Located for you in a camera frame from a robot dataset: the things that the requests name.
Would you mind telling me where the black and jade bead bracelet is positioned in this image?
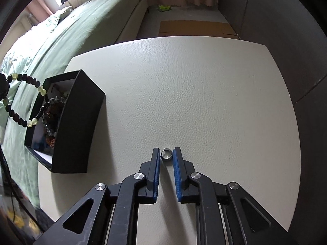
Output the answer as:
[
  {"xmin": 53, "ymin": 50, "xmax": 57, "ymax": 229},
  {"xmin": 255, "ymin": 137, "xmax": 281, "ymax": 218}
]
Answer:
[{"xmin": 2, "ymin": 72, "xmax": 48, "ymax": 128}]

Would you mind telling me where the flattened cardboard sheet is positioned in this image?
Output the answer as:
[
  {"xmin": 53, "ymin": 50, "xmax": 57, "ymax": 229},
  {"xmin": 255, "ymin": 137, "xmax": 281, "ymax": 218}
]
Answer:
[{"xmin": 158, "ymin": 20, "xmax": 238, "ymax": 39}]

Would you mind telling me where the green covered bed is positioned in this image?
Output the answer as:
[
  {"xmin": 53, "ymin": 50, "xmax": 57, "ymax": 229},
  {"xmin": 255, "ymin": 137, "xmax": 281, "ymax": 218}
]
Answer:
[{"xmin": 1, "ymin": 0, "xmax": 146, "ymax": 208}]

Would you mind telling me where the silver ring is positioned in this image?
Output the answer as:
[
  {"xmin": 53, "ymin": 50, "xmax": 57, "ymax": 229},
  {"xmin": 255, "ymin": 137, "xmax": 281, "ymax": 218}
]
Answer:
[{"xmin": 160, "ymin": 147, "xmax": 174, "ymax": 162}]

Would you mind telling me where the black jewelry box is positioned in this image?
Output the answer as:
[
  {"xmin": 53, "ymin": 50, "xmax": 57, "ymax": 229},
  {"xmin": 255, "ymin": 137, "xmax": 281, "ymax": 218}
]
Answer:
[{"xmin": 24, "ymin": 70, "xmax": 105, "ymax": 174}]

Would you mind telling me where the yellow green floor item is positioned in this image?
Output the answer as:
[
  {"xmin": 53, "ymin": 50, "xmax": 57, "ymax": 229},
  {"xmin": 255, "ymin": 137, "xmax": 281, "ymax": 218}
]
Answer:
[{"xmin": 158, "ymin": 5, "xmax": 171, "ymax": 12}]

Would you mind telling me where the dark grey wardrobe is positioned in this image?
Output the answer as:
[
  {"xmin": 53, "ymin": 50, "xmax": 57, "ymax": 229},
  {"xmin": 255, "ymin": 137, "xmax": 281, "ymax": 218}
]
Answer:
[{"xmin": 218, "ymin": 0, "xmax": 326, "ymax": 244}]

